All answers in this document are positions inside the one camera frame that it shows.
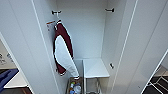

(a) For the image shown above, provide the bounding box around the white high stool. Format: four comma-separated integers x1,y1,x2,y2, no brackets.
146,64,168,94

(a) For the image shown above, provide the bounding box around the white label with orange band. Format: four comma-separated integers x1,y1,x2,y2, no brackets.
45,20,56,32

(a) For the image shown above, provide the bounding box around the white hanger with jacket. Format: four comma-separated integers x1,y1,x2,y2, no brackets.
53,14,64,27

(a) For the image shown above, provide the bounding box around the small dark door latch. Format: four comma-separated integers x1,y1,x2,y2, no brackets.
109,62,115,70

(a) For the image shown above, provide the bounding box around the small blue item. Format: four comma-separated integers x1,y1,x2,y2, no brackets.
68,87,76,94

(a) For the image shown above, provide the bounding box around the white wardrobe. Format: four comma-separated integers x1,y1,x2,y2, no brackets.
31,0,141,94

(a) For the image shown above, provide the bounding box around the wall sign with dark print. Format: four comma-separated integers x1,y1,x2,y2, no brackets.
0,51,8,66

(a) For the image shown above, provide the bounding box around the pale round item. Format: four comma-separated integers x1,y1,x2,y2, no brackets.
73,84,82,94

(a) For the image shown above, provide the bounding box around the flat white board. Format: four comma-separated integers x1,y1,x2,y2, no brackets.
3,70,29,90

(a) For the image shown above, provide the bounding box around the dark storage basket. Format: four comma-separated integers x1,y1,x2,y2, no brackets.
65,77,84,94

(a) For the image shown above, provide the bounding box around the wall sign with blue print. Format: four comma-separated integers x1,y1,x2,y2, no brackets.
6,52,16,64

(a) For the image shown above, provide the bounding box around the white wardrobe door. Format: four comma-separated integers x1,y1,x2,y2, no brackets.
111,0,168,94
0,0,68,94

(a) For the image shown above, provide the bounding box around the maroon and white jacket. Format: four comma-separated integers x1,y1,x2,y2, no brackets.
52,21,81,80

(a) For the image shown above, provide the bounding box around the black wardrobe hook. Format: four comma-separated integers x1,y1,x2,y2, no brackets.
50,10,62,16
104,7,115,13

